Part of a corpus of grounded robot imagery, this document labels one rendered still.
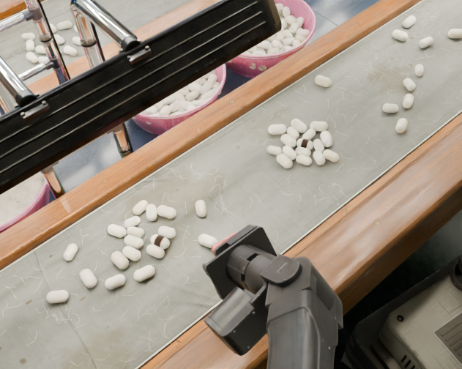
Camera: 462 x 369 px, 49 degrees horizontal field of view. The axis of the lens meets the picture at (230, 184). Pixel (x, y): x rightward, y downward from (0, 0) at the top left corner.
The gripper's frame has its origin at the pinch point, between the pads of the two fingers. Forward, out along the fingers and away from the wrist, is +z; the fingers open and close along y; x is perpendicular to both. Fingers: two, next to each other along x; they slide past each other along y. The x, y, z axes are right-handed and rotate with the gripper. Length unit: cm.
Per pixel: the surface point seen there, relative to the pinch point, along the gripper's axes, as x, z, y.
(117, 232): -5.6, 18.2, 9.6
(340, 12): -15, 45, -75
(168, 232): -1.8, 13.7, 2.5
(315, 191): 5.8, 7.9, -24.5
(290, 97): -7.9, 24.9, -38.1
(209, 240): 1.9, 8.9, -2.1
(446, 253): 72, 45, -81
